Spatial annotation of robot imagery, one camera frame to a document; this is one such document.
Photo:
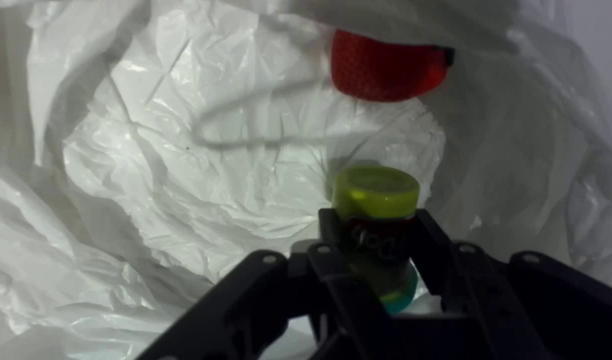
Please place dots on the teal lid container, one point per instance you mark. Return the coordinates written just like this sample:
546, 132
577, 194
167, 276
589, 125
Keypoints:
376, 201

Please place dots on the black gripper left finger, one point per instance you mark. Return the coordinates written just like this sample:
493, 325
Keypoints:
279, 312

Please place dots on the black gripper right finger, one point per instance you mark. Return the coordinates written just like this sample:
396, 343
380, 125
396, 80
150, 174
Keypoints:
518, 307

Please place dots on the white plastic bag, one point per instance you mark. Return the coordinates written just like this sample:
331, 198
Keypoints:
152, 201

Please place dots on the red lid container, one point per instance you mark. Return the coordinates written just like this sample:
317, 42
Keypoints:
386, 67

